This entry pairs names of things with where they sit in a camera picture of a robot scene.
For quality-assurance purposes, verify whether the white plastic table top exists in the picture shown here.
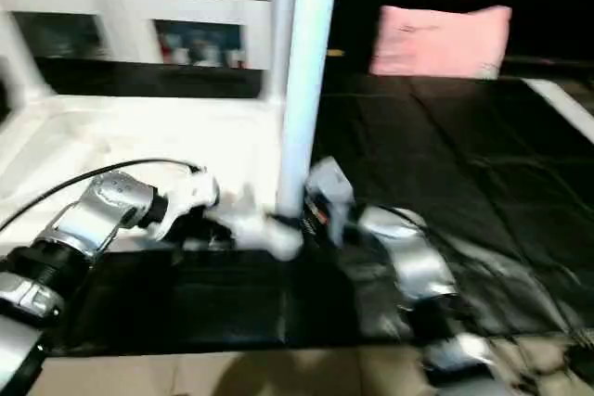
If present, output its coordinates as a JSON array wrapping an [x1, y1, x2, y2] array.
[[0, 92, 305, 262]]

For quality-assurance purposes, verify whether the white plastic table leg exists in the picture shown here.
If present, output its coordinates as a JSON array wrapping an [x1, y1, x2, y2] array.
[[277, 0, 342, 219], [0, 10, 55, 105], [262, 0, 301, 105]]

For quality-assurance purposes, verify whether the black work mat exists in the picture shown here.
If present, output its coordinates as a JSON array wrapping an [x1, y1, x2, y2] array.
[[0, 55, 594, 355]]

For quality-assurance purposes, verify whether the pink pillow with print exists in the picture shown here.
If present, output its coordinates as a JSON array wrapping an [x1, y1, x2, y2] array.
[[368, 4, 513, 80]]

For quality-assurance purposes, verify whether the white flat board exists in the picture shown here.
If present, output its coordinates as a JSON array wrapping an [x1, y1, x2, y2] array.
[[522, 78, 594, 145]]

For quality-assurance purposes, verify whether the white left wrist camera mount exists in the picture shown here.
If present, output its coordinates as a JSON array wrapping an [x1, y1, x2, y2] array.
[[152, 168, 222, 242]]

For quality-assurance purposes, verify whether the black left wrist camera cable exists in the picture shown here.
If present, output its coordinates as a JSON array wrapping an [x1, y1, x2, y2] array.
[[0, 159, 209, 231]]

